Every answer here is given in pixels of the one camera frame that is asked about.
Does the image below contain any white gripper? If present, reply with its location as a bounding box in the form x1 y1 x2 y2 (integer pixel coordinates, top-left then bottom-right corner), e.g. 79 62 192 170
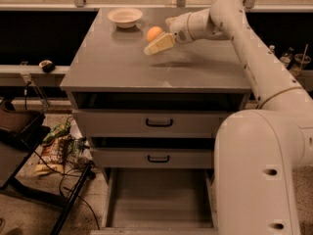
144 13 193 56

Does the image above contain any orange fruit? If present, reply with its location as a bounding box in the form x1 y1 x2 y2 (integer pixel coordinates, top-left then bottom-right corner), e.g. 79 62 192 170
147 26 163 42

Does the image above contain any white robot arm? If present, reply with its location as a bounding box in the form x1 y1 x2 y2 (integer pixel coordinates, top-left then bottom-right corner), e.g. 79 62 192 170
145 0 313 235

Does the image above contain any grey drawer cabinet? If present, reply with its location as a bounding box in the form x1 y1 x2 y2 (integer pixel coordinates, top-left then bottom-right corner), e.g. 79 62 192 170
60 7 252 185

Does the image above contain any grey top drawer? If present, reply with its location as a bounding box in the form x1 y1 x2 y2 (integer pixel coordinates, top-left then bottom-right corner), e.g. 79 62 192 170
73 110 229 138

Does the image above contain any grey drawer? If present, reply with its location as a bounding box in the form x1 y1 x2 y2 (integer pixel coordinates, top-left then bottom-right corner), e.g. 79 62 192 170
91 148 214 168
91 168 218 235
73 110 229 138

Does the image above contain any grey middle drawer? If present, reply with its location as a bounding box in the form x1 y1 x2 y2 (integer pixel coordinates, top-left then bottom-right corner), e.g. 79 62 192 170
91 148 214 168

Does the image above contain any grey bottom drawer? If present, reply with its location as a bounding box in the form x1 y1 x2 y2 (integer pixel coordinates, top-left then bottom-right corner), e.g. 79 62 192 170
91 168 218 235

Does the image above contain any white bowl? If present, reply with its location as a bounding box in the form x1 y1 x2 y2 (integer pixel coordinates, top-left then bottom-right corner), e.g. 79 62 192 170
108 8 143 28

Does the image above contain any clear plastic water bottle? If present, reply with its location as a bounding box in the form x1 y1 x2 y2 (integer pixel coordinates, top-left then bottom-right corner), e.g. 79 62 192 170
269 45 276 54

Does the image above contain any green tea bottle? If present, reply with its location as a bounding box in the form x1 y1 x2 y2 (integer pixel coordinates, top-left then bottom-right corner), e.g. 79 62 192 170
280 47 294 68

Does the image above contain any black tape measure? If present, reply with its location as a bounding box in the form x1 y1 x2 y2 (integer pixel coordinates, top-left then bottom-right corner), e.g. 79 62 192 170
39 60 55 73

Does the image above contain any plastic cup with straw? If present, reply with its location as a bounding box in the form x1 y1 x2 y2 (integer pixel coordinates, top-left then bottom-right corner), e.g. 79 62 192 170
290 45 312 77

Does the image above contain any green snack bag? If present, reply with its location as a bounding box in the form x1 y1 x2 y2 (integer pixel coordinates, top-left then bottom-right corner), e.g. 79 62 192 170
42 122 70 145

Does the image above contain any brown snack bag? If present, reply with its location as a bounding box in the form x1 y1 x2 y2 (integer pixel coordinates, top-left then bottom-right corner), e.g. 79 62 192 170
34 137 67 175

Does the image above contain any dark tray on stand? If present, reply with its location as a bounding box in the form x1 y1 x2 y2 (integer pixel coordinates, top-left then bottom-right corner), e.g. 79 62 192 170
0 101 45 145

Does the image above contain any black stand frame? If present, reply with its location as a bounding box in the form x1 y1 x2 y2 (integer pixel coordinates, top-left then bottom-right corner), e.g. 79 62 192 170
0 124 96 235

